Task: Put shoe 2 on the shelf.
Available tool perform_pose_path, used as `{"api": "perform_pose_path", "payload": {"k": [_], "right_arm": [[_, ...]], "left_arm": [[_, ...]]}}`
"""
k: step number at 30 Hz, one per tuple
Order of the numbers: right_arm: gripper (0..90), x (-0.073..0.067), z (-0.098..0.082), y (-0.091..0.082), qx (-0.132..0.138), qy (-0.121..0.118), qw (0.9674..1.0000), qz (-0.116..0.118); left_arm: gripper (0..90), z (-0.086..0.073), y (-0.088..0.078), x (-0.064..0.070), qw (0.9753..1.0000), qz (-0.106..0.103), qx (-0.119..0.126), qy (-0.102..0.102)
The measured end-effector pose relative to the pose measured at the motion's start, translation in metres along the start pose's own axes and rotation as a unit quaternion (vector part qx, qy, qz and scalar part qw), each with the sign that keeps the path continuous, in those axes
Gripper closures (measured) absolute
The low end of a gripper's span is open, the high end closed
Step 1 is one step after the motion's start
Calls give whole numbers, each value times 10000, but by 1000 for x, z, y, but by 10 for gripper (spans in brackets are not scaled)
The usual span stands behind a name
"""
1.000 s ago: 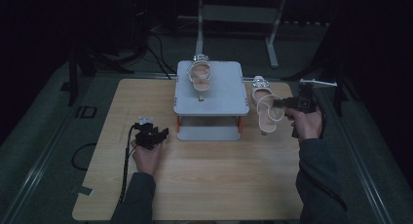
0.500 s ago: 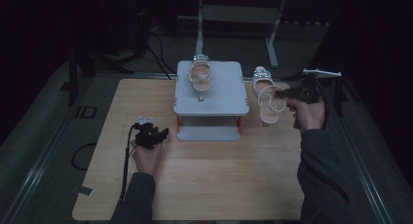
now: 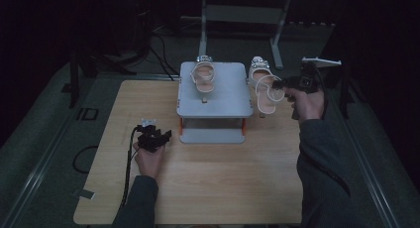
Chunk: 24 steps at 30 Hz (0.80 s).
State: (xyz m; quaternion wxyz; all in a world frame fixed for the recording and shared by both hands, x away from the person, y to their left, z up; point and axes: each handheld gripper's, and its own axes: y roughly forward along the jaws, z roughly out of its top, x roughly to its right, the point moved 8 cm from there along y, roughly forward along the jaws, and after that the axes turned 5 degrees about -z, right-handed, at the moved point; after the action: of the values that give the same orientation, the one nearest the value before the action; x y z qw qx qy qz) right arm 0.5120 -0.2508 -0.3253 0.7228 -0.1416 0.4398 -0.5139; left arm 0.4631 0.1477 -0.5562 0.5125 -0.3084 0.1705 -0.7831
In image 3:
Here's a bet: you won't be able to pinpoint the black looped floor cable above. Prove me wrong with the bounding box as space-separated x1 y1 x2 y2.
71 145 100 174

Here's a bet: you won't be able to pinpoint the grey two-tier shoe rack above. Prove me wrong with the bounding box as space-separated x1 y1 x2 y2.
176 60 255 145

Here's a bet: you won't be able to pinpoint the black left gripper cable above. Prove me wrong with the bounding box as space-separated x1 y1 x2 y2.
119 126 141 210

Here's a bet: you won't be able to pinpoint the beige jewelled slingback shoe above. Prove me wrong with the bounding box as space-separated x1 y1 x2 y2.
248 56 286 119
189 55 217 104

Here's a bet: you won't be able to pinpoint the dark equipment rack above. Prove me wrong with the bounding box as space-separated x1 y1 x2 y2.
130 0 155 55

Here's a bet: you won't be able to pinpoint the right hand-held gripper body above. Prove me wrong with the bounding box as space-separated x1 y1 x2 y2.
286 57 343 94

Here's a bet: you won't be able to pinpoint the black cables on floor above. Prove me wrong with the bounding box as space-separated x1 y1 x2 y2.
148 32 181 82

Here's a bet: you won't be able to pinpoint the person's left hand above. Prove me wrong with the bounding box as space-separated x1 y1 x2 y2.
132 142 166 179

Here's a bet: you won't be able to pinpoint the metal floor rail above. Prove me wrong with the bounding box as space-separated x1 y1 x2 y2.
325 84 402 228
0 76 111 228

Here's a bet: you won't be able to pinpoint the black stand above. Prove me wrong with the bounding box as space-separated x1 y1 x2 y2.
60 51 82 109
326 64 357 120

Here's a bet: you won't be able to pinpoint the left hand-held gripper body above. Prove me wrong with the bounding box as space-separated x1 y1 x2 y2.
137 118 163 154

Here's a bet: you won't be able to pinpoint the person's right hand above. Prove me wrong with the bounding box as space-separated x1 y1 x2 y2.
283 87 327 124

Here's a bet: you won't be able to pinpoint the white metal stand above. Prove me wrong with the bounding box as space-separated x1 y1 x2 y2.
197 0 294 70

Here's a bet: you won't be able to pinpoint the grey tape piece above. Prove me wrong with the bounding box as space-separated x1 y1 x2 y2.
77 188 96 201

